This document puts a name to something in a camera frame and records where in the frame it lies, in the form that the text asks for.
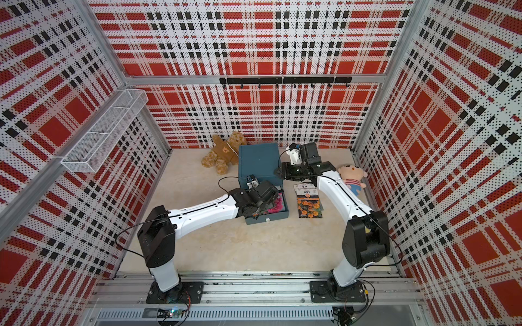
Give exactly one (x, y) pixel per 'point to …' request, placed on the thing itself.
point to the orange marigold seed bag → (309, 206)
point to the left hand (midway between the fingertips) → (269, 200)
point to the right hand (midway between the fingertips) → (281, 172)
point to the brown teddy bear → (224, 151)
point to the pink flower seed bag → (278, 205)
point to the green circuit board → (169, 313)
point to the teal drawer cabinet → (264, 161)
